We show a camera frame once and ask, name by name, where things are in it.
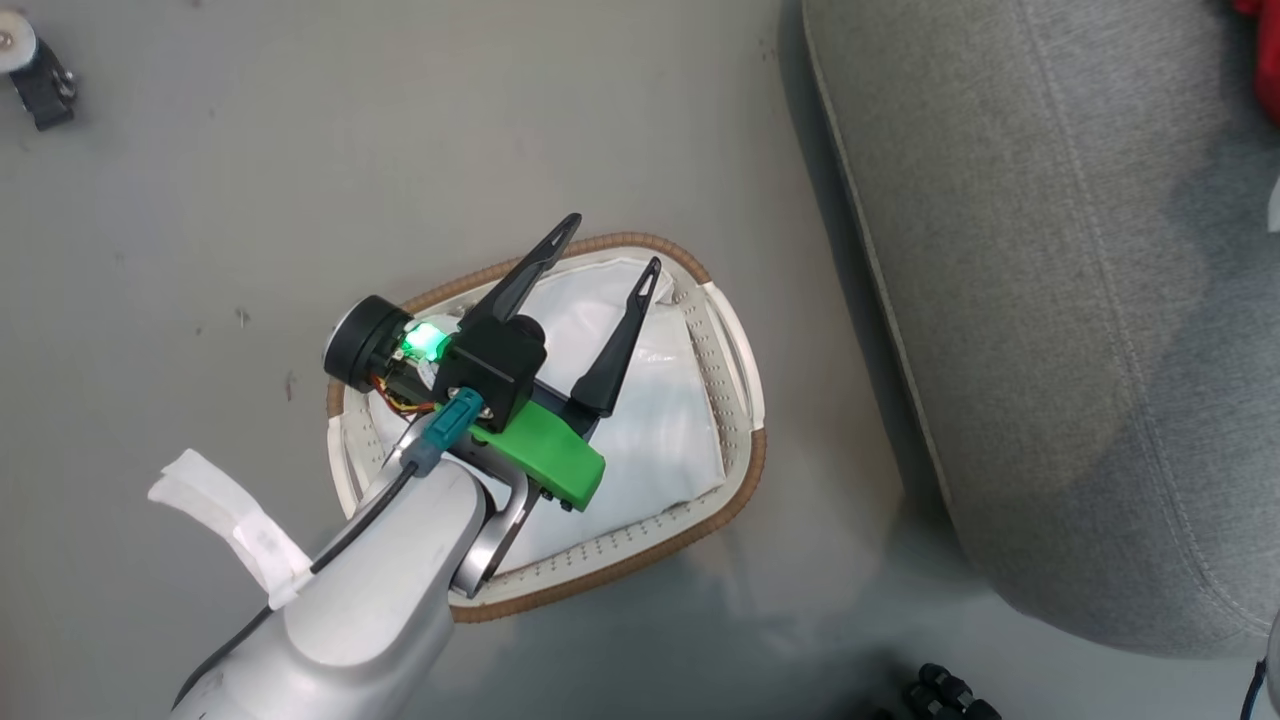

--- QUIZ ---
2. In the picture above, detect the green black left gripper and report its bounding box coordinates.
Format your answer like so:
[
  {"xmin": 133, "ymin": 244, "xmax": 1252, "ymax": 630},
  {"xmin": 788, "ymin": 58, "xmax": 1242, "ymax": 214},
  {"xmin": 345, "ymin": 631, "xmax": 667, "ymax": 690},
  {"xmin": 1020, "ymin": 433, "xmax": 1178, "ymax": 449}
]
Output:
[{"xmin": 322, "ymin": 212, "xmax": 664, "ymax": 514}]

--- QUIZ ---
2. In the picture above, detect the red Bulls jersey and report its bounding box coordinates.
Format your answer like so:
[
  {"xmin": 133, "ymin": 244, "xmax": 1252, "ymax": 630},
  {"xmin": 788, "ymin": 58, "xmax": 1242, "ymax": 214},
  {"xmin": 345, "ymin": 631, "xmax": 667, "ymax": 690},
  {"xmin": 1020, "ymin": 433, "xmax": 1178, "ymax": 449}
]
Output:
[{"xmin": 1230, "ymin": 0, "xmax": 1280, "ymax": 128}]

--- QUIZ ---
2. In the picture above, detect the grey fabric sofa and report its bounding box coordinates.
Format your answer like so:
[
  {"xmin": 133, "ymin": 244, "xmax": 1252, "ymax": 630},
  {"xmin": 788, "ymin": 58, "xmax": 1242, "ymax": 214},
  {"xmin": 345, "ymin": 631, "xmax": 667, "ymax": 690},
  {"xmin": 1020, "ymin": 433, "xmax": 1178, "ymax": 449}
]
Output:
[{"xmin": 800, "ymin": 0, "xmax": 1280, "ymax": 661}]

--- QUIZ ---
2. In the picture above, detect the white plastic basket liner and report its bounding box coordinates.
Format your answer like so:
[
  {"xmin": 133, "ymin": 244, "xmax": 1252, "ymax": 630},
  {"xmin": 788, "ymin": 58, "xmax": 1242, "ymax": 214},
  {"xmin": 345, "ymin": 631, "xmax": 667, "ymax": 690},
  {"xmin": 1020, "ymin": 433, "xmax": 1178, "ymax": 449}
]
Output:
[{"xmin": 368, "ymin": 258, "xmax": 728, "ymax": 573}]

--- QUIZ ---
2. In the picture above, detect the white basket with brown rim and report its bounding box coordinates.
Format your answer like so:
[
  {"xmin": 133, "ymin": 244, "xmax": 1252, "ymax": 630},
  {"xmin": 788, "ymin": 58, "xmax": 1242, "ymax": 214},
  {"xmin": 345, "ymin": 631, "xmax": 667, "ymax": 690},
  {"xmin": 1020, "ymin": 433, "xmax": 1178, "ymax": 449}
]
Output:
[{"xmin": 325, "ymin": 231, "xmax": 769, "ymax": 625}]

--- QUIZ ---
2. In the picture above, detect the white tape strip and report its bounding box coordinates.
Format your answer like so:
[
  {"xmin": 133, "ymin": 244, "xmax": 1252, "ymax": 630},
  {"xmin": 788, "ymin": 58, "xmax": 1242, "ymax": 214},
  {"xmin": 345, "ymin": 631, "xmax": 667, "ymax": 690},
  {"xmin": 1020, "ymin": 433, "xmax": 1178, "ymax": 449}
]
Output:
[{"xmin": 147, "ymin": 449, "xmax": 314, "ymax": 612}]

